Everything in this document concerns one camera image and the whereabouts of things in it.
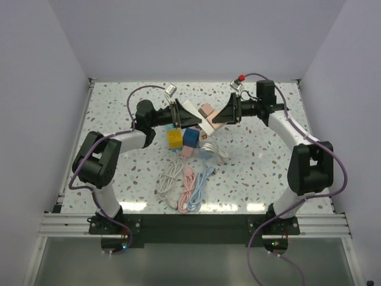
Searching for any blue cube socket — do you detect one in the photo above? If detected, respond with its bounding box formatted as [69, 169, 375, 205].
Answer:
[183, 128, 199, 148]

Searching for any light blue cable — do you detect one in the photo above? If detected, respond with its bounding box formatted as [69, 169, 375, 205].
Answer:
[187, 159, 217, 213]

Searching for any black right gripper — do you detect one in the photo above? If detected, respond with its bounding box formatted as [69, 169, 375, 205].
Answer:
[214, 92, 263, 125]

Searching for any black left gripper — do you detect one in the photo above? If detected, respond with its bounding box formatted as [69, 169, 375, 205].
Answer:
[148, 99, 200, 129]

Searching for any pink cube socket adapter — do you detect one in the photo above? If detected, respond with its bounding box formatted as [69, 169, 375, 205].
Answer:
[206, 110, 226, 130]

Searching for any pink cable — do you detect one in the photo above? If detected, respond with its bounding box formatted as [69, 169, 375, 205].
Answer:
[177, 157, 197, 213]

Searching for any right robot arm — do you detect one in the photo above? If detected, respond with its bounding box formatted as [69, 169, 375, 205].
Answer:
[212, 76, 333, 234]

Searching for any pink power strip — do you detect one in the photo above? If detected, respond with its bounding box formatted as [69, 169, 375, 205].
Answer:
[181, 145, 194, 158]

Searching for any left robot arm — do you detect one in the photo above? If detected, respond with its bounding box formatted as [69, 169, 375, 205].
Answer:
[72, 100, 202, 234]

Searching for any light blue power strip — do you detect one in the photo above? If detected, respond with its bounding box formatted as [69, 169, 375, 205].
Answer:
[199, 148, 213, 160]

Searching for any yellow cube socket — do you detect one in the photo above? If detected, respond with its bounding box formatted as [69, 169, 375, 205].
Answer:
[166, 129, 183, 150]

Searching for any white power strip cable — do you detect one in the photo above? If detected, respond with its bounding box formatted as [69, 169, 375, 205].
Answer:
[201, 133, 230, 164]

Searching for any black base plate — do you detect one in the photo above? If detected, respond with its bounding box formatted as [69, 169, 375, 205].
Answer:
[87, 214, 301, 251]

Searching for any white coiled cable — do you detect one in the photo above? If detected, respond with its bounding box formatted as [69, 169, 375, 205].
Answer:
[157, 150, 184, 211]

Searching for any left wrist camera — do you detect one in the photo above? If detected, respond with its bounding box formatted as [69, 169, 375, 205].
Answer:
[164, 84, 177, 97]

